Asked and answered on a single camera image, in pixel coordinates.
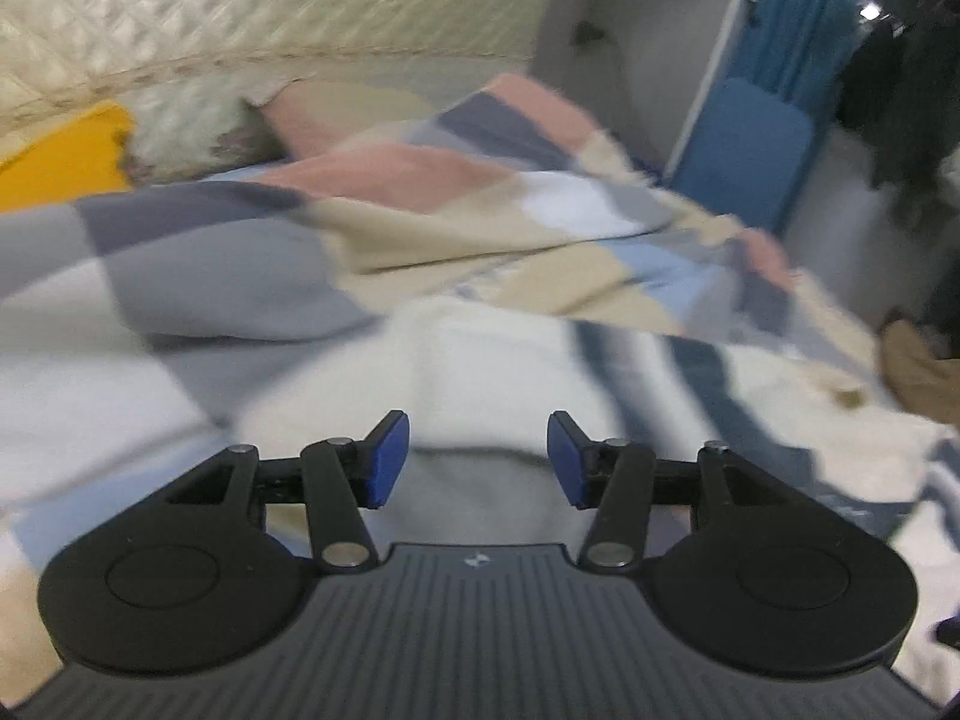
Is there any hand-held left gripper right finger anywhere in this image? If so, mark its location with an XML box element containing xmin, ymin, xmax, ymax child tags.
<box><xmin>546</xmin><ymin>409</ymin><xmax>797</xmax><ymax>572</ymax></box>

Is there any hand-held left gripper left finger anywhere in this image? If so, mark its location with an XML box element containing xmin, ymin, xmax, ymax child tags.
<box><xmin>161</xmin><ymin>409</ymin><xmax>412</xmax><ymax>572</ymax></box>

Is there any white and blue fleece blanket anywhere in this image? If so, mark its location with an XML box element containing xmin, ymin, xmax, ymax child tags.
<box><xmin>142</xmin><ymin>292</ymin><xmax>960</xmax><ymax>563</ymax></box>

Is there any checked blanket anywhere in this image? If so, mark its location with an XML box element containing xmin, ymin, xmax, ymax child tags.
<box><xmin>0</xmin><ymin>73</ymin><xmax>960</xmax><ymax>698</ymax></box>

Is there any brown jacket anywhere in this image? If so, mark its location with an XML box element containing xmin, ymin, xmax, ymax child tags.
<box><xmin>879</xmin><ymin>319</ymin><xmax>960</xmax><ymax>425</ymax></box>

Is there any white fluffy cushion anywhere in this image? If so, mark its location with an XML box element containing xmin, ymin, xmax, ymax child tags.
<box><xmin>127</xmin><ymin>79</ymin><xmax>260</xmax><ymax>185</ymax></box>

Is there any yellow pillow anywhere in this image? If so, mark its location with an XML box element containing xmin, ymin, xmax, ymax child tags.
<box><xmin>0</xmin><ymin>101</ymin><xmax>137</xmax><ymax>212</ymax></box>

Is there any cream quilted headboard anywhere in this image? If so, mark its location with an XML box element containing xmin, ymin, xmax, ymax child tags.
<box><xmin>0</xmin><ymin>0</ymin><xmax>560</xmax><ymax>137</ymax></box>

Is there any blue curtain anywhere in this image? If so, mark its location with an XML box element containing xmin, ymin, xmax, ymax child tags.
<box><xmin>750</xmin><ymin>0</ymin><xmax>878</xmax><ymax>121</ymax></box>

